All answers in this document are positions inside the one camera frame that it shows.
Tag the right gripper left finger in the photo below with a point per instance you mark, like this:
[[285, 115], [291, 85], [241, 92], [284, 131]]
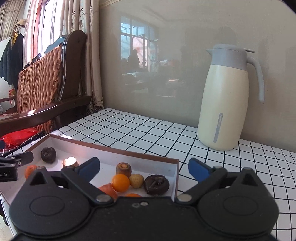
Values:
[[79, 178]]

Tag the brown shallow cardboard box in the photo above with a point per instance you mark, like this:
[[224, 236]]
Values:
[[47, 188]]

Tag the red plastic bag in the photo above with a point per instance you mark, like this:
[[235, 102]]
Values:
[[18, 137]]

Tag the large textured orange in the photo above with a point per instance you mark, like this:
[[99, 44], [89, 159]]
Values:
[[29, 170]]

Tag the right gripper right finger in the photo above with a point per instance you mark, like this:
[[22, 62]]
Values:
[[208, 179]]

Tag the dark wooden sofa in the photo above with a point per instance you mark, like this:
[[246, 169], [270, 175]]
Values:
[[59, 113]]

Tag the orange tangerine front of box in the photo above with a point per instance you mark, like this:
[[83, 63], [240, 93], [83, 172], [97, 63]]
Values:
[[133, 195]]

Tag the black hanging coat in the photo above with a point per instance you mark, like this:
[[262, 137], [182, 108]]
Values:
[[12, 61]]

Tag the small yellowish fruit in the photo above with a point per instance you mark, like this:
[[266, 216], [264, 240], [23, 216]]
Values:
[[136, 180]]

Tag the orange tangerine in box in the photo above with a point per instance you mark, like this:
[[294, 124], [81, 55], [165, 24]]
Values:
[[120, 183]]

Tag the cream thermos jug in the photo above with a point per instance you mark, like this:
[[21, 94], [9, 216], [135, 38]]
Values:
[[225, 96]]

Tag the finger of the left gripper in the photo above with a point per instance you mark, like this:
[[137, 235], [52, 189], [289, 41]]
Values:
[[17, 160], [2, 144]]

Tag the straw hat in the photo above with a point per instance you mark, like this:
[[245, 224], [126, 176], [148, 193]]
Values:
[[21, 23]]

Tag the orange quilted sofa cushion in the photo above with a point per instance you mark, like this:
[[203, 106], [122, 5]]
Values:
[[39, 84]]

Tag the orange carrot piece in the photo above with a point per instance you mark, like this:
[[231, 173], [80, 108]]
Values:
[[109, 190]]

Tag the dark mangosteen in box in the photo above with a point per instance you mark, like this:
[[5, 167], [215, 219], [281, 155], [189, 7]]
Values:
[[48, 155]]

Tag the beige patterned curtain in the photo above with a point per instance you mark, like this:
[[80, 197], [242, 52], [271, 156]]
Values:
[[78, 23]]

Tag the dark mangosteen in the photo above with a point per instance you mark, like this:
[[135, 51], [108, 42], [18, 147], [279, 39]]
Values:
[[48, 155], [156, 185]]

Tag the brown carrot stub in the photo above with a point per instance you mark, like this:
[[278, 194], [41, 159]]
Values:
[[124, 168]]

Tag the tan round food piece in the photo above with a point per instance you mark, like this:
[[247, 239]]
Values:
[[70, 162]]

